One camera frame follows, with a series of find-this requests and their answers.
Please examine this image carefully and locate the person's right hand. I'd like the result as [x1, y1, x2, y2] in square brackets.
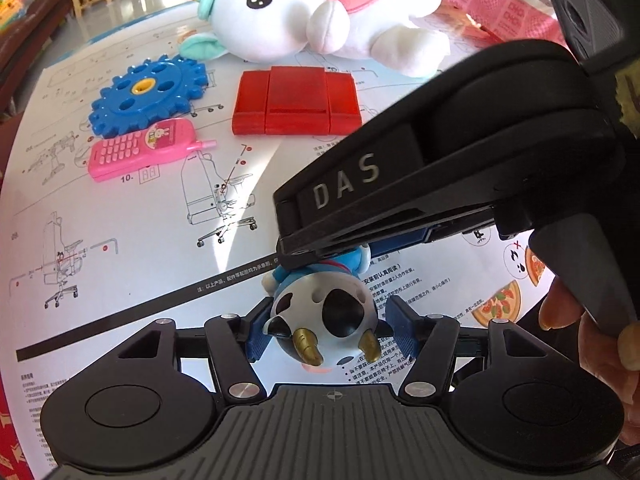
[539, 277, 640, 448]

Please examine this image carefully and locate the white unicorn plush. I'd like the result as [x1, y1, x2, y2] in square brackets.
[172, 0, 452, 79]

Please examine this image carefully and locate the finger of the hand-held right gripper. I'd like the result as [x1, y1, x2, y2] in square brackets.
[276, 203, 502, 272]

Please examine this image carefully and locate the red plastic block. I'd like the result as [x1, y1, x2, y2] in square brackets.
[231, 65, 364, 137]

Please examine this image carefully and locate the cow figurine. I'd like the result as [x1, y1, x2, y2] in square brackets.
[262, 242, 381, 374]

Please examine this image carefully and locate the pink printed cloth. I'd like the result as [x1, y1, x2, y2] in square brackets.
[427, 0, 572, 54]

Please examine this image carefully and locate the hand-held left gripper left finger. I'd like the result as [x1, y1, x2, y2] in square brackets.
[117, 298, 275, 407]

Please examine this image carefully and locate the brown leather sofa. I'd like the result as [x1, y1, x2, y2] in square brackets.
[0, 0, 72, 111]

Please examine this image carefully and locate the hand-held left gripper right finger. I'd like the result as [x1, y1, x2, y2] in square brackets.
[386, 295, 572, 407]

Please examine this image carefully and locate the blue toy gear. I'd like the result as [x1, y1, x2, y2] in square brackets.
[88, 55, 211, 140]

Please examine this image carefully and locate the chair instruction sheet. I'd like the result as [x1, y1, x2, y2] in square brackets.
[0, 7, 566, 480]

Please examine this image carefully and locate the pink toy phone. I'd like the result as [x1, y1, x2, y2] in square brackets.
[88, 119, 219, 184]

